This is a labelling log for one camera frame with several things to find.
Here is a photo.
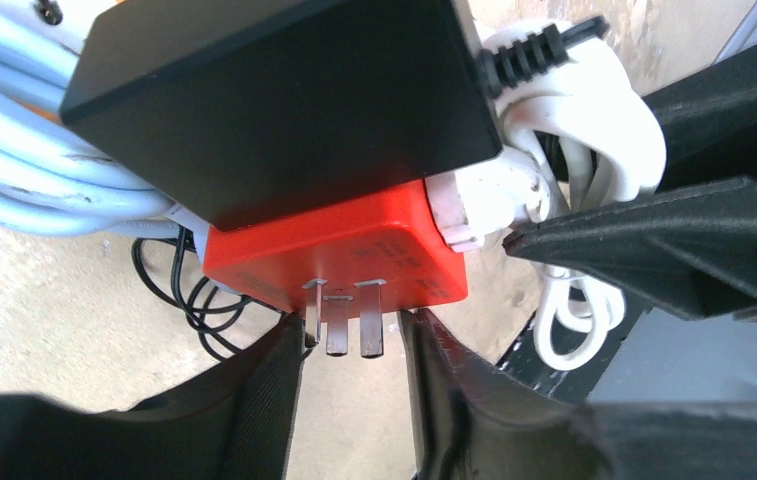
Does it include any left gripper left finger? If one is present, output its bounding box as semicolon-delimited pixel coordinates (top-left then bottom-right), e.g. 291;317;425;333
0;315;304;479

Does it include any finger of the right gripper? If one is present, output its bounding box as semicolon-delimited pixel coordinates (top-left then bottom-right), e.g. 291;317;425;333
644;44;757;191
503;178;757;321

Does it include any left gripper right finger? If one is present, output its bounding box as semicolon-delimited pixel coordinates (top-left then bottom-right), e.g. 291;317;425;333
398;309;757;479

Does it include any white cable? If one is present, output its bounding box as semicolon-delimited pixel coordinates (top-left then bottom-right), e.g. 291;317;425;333
424;18;668;372

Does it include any thin black wire tangle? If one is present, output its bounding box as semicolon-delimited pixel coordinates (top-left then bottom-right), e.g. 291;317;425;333
130;225;287;362

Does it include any red cube socket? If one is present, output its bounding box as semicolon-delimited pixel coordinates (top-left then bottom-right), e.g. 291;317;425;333
202;180;468;358

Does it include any black power adapter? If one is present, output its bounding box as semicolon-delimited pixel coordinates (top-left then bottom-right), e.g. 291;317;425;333
60;0;609;231

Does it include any light blue cable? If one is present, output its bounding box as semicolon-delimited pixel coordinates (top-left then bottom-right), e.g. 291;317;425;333
0;0;184;240

